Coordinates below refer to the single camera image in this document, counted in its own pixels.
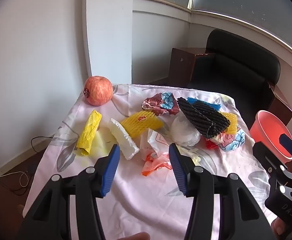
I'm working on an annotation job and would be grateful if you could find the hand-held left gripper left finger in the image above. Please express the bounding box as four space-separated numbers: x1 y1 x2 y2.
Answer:
17 144 121 240

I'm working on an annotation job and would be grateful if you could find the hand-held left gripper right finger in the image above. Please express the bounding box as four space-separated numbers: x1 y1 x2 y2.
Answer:
168 143 274 240

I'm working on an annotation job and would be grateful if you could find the orange plastic bag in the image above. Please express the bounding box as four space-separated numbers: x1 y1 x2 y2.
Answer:
141 151 173 177

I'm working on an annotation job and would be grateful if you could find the pink plastic bin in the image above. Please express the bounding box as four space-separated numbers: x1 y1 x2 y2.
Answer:
249 110 292 163

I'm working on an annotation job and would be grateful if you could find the white orange plastic wrapper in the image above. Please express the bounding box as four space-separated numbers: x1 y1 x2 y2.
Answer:
139 127 176 160

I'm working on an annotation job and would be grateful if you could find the red cloud-print wrapper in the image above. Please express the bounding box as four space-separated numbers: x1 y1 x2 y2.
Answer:
142 92 180 117
217 126 246 153

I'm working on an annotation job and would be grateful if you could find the white foam net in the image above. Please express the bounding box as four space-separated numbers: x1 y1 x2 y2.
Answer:
108 118 140 161

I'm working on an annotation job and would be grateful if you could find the clear plastic bag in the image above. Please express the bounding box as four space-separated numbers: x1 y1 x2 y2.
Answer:
170 115 201 147

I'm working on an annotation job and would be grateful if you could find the red plastic scrap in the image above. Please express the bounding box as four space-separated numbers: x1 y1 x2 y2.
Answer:
205 137 221 150

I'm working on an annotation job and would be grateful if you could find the small yellow foam net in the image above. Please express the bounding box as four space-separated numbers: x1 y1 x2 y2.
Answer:
221 112 238 134

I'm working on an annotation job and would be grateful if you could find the yellow foam net with sticker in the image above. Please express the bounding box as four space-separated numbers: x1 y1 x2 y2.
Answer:
120 110 164 139

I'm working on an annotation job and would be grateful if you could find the black foam net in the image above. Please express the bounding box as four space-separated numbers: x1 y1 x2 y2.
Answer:
177 97 231 139

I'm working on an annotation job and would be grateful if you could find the blue foam net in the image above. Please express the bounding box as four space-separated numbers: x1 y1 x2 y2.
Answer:
187 97 221 112

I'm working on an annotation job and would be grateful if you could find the person's right hand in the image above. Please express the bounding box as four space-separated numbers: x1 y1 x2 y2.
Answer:
271 216 292 238

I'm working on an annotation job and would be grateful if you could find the pink floral cloth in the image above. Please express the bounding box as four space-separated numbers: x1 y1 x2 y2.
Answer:
23 83 278 240

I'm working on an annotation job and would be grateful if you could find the red apple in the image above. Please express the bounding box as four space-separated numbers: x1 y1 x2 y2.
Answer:
84 75 113 106

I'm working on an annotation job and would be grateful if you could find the black leather armchair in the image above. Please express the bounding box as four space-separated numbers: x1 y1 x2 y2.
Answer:
168 29 292 128

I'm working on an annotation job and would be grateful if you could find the black cable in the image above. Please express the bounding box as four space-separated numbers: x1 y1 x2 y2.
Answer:
30 135 57 153

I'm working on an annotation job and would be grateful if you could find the white cable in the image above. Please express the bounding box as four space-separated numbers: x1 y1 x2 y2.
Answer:
0 170 29 188

